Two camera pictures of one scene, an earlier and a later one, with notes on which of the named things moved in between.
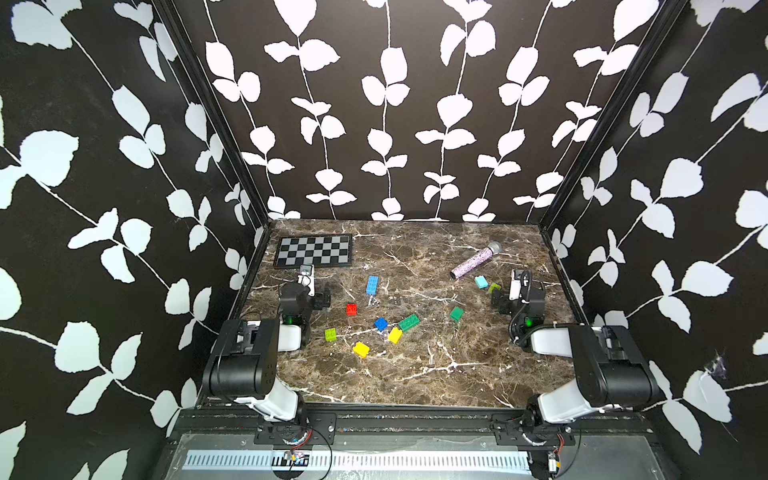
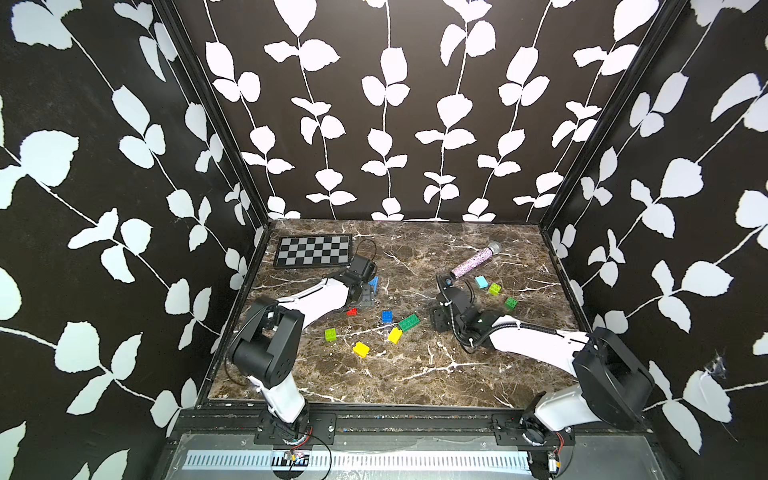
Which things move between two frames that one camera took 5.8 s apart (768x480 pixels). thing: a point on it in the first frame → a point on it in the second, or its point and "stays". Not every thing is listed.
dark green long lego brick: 409,323 stays
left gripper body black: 315,302 → 367,297
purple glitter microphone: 494,249 stays
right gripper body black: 506,304 → 441,321
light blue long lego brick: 372,285 stays
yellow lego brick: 395,334 stays
